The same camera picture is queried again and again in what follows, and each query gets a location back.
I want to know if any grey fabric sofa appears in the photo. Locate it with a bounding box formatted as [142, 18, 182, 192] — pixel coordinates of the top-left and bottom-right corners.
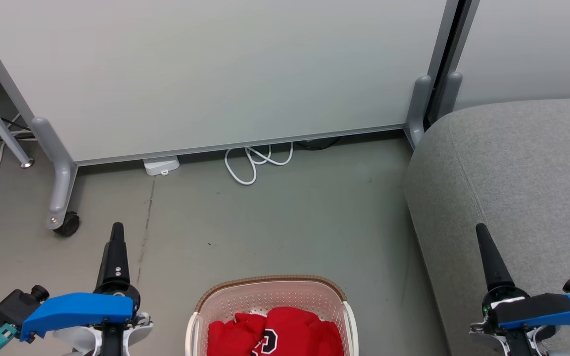
[403, 96, 570, 356]

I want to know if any plain red garment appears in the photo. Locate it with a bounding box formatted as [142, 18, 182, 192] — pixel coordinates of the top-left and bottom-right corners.
[207, 313, 267, 356]

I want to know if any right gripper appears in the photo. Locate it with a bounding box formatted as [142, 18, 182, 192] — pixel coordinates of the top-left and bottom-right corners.
[469, 223, 555, 356]

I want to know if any blue black right camera mount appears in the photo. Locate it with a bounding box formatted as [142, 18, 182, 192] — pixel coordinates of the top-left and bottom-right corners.
[492, 292, 570, 333]

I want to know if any thin black floor cable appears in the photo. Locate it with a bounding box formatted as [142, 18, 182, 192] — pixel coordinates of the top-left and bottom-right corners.
[295, 136, 346, 151]

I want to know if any white perforated laundry basket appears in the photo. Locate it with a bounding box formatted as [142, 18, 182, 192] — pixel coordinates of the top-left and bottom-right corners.
[185, 275, 360, 356]

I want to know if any red garment with white print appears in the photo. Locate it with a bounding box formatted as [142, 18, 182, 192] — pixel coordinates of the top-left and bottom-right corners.
[251, 307, 345, 356]

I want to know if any large white partition panel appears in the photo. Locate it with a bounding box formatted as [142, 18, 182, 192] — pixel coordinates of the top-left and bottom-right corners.
[0, 0, 460, 167]

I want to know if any black caster wheel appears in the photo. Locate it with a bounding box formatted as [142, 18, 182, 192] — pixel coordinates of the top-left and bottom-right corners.
[53, 211, 81, 237]

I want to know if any grey foot of narrow partition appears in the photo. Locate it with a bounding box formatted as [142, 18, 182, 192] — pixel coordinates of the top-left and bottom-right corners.
[438, 72, 464, 119]

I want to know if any grey partition foot with caster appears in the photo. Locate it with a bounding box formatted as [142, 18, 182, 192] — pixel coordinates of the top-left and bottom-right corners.
[31, 117, 79, 231]

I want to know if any looped white cable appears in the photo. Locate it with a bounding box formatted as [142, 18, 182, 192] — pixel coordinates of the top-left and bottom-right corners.
[224, 142, 295, 186]

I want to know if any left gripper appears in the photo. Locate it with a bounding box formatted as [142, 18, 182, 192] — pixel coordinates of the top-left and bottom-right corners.
[51, 222, 155, 356]

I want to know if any white power adapter box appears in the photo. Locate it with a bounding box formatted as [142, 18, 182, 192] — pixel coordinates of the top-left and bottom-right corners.
[143, 155, 181, 177]

